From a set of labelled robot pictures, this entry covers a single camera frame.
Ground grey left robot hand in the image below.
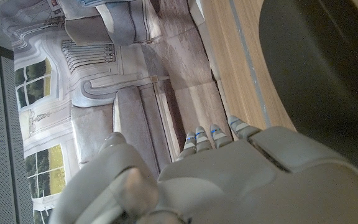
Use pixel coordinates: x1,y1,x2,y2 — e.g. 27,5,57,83
48,115,358,224

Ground black oval case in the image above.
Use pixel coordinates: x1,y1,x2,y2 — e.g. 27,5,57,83
259,0,358,181

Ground printed living room backdrop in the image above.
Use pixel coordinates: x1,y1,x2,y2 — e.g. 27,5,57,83
0,0,239,224

